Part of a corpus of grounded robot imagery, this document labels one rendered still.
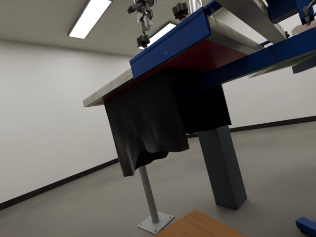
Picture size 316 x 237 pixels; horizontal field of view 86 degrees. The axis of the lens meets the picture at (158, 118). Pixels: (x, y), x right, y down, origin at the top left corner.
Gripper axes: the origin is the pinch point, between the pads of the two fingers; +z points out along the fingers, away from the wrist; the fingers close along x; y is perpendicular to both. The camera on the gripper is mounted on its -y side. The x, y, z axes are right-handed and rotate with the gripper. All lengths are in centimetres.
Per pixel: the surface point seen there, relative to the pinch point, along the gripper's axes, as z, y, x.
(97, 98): 41, -42, 0
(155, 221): 134, -6, 37
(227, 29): 39, -25, -60
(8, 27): -164, -51, 279
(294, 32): 34, 33, -65
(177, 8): 31, -37, -54
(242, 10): 37, -27, -65
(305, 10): 41, -14, -75
